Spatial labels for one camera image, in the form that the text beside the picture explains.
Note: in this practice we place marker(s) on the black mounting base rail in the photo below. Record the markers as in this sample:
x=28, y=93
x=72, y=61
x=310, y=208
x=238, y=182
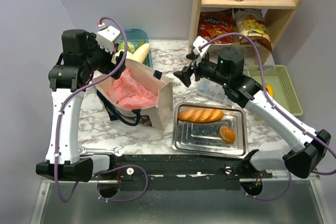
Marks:
x=180, y=172

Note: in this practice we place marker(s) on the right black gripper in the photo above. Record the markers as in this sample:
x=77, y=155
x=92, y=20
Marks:
x=185, y=75

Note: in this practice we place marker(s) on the yellow banana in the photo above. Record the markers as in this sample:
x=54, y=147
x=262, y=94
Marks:
x=269, y=89

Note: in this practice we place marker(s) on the pink plastic grocery bag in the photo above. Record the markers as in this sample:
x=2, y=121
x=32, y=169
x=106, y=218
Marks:
x=128, y=94

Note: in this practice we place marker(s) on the green cabbage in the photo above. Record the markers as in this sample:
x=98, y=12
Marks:
x=130, y=47

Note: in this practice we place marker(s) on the green plastic basket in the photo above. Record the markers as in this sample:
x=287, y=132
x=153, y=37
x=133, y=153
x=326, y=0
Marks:
x=284, y=93

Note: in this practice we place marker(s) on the green leaf vegetable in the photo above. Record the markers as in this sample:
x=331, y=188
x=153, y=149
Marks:
x=141, y=42

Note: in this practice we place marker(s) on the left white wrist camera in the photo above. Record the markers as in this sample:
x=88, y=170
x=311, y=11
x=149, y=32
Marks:
x=107, y=36

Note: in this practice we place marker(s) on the long baguette bread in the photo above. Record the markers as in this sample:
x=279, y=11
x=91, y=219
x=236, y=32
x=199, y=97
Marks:
x=200, y=115

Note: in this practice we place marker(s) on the white cauliflower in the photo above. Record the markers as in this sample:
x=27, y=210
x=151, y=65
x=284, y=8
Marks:
x=116, y=55

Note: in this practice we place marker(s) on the round bread bun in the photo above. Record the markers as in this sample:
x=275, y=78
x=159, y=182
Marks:
x=227, y=134

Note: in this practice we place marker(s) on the silver metal tray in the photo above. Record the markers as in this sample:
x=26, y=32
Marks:
x=204, y=138

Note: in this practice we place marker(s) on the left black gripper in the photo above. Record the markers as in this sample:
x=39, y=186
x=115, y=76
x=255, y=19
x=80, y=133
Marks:
x=111, y=67

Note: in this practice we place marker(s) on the white cassava chips bag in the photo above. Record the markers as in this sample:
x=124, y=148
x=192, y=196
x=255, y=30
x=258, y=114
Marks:
x=250, y=22

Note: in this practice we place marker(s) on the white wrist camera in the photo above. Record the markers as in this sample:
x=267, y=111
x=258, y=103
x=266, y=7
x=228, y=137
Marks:
x=200, y=47
x=107, y=36

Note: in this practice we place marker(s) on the beige canvas tote bag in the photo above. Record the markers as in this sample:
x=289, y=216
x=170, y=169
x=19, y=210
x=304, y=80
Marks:
x=157, y=116

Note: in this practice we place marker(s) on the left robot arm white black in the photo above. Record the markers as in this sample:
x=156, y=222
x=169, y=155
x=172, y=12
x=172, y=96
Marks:
x=83, y=54

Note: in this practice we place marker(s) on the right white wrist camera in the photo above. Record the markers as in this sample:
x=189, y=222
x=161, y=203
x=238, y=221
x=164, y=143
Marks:
x=200, y=47

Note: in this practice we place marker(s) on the white eggplant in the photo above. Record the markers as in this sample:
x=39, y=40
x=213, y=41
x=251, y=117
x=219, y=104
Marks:
x=141, y=53

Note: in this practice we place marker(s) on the silver wrench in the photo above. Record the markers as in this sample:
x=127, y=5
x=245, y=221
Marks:
x=116, y=151

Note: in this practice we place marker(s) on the red chips bag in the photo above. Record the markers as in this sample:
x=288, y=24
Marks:
x=214, y=24

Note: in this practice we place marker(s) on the teal plastic container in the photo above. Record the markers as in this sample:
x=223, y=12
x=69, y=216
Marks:
x=134, y=36

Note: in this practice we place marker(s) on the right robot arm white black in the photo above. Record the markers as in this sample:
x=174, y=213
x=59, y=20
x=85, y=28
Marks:
x=307, y=147

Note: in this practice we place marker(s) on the clear plastic screw box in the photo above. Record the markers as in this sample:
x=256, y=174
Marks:
x=213, y=92

